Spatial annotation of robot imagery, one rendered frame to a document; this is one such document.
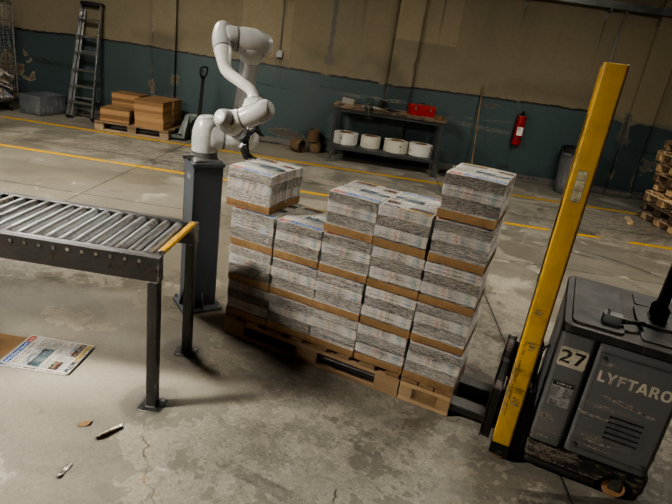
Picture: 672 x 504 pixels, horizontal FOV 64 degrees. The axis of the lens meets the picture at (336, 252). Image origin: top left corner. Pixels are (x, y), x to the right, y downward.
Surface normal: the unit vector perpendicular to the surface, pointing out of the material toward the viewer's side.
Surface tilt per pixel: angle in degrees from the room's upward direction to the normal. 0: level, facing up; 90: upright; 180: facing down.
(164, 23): 90
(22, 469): 0
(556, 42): 90
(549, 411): 90
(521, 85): 90
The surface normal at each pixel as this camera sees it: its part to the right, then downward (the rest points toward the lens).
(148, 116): -0.11, 0.35
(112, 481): 0.14, -0.92
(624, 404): -0.41, 0.28
